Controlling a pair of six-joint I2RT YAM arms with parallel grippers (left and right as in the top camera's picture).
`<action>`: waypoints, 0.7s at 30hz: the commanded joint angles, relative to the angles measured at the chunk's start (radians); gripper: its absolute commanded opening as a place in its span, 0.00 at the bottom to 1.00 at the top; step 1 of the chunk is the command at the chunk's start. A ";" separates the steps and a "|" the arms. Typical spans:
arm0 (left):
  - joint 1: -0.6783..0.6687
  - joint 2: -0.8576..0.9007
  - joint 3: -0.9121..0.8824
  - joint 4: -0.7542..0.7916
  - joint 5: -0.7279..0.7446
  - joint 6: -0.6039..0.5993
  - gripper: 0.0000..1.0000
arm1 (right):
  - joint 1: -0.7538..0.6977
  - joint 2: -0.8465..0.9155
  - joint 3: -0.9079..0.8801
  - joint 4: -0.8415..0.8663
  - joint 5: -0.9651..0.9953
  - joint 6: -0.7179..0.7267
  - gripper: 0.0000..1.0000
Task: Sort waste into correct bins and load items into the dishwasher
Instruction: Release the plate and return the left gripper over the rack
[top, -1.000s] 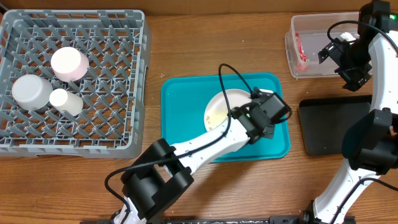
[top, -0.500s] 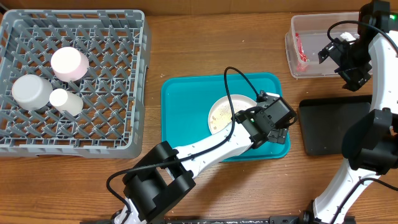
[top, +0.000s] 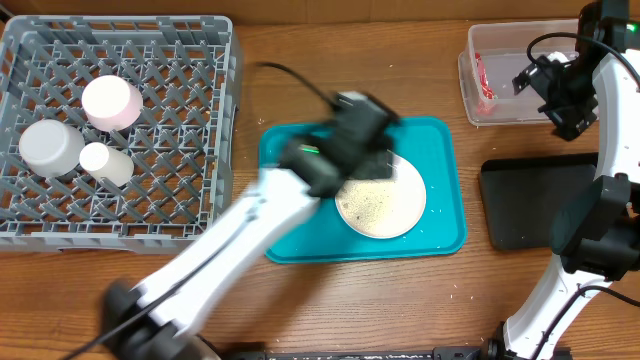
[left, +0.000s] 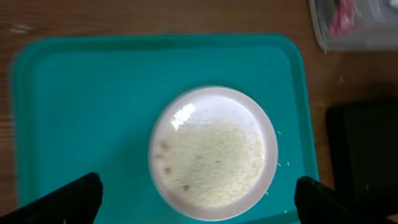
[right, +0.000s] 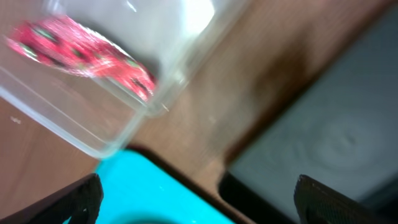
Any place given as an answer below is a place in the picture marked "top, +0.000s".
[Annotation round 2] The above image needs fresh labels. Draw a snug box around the large white plate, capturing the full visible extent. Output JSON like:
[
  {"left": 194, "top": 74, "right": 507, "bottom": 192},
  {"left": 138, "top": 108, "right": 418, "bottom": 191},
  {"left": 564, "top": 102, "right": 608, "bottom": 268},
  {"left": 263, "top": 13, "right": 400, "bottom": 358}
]
[{"left": 334, "top": 152, "right": 428, "bottom": 240}]

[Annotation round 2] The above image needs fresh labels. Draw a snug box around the red snack wrapper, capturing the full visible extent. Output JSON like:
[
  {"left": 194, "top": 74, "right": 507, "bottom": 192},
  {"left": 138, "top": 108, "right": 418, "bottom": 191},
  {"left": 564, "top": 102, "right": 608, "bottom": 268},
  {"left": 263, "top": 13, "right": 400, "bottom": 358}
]
[{"left": 475, "top": 53, "right": 497, "bottom": 115}]

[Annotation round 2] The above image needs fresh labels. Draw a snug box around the cream paper cup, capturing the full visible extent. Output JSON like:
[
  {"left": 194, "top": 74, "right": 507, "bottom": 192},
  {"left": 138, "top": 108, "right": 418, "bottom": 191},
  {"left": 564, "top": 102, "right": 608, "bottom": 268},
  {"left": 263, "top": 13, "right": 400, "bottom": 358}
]
[{"left": 79, "top": 142, "right": 134, "bottom": 187}]

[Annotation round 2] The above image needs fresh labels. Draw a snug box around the small pink bowl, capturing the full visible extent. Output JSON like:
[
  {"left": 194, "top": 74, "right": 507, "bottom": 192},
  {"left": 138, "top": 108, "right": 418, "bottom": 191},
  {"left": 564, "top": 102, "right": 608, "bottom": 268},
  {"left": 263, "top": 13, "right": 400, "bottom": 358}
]
[{"left": 81, "top": 75, "right": 143, "bottom": 132}]

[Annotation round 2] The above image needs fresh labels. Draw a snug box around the grey saucer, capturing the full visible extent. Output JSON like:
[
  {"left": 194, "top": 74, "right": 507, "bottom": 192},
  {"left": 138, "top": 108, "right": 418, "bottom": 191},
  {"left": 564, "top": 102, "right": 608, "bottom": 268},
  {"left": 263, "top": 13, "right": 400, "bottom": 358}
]
[{"left": 19, "top": 119, "right": 85, "bottom": 177}]

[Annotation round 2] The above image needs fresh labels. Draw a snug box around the white tissue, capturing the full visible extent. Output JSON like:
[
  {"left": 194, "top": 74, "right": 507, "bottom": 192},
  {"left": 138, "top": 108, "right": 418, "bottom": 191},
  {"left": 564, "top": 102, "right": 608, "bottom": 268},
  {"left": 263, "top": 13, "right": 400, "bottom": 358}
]
[{"left": 547, "top": 52, "right": 569, "bottom": 63}]

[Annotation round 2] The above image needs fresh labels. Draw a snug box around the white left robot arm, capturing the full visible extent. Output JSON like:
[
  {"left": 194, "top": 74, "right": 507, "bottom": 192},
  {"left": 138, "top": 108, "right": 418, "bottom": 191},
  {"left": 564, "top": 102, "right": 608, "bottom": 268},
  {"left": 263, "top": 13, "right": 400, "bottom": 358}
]
[{"left": 97, "top": 92, "right": 399, "bottom": 359}]

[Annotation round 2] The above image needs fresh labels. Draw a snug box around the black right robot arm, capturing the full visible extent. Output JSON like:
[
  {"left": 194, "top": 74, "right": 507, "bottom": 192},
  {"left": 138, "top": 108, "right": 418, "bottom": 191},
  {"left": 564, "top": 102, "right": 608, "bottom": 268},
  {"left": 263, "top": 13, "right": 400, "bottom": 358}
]
[{"left": 477, "top": 0, "right": 639, "bottom": 359}]

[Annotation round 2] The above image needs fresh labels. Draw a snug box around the pile of rice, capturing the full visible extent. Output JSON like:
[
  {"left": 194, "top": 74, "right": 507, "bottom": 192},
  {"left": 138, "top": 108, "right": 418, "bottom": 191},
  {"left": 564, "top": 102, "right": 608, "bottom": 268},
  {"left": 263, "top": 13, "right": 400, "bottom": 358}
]
[{"left": 339, "top": 174, "right": 421, "bottom": 234}]

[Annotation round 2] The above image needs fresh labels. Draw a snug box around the teal serving tray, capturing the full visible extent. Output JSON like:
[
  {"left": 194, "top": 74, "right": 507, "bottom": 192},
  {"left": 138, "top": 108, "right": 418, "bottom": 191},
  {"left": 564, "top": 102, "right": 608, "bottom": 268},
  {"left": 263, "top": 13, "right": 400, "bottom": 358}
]
[{"left": 266, "top": 117, "right": 467, "bottom": 264}]

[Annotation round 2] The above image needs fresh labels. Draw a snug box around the clear plastic bin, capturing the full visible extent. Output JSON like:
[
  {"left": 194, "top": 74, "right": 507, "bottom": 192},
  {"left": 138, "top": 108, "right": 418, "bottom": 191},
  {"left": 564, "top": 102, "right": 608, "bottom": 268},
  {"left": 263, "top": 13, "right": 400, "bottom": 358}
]
[{"left": 458, "top": 19, "right": 578, "bottom": 126}]

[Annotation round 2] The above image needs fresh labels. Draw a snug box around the black tray bin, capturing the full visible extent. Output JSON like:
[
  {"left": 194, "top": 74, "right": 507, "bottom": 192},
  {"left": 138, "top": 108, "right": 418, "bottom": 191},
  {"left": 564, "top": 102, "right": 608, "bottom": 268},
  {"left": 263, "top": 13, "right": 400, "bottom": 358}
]
[{"left": 479, "top": 153, "right": 598, "bottom": 251}]

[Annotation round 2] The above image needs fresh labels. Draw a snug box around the grey plastic dish rack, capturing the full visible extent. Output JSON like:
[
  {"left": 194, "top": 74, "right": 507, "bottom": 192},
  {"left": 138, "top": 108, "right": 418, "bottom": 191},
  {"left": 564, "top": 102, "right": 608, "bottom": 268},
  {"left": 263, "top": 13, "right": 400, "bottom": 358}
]
[{"left": 1, "top": 15, "right": 242, "bottom": 254}]

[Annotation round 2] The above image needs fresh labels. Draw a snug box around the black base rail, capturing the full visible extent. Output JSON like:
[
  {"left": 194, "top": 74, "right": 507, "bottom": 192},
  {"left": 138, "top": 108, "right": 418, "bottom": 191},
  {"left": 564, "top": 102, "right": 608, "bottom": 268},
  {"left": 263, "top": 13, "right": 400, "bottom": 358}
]
[{"left": 219, "top": 341, "right": 571, "bottom": 360}]

